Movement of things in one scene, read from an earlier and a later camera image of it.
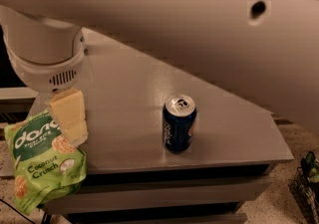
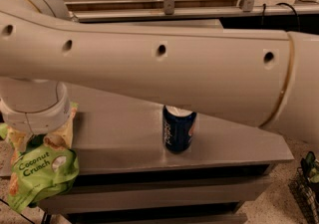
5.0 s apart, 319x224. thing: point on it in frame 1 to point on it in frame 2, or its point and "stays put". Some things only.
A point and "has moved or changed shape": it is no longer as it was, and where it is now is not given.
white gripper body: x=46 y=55 to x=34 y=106
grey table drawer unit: x=183 y=193 stays put
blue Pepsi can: x=179 y=122 stays put
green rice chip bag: x=47 y=168 has moved or changed shape
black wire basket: x=306 y=196 stays put
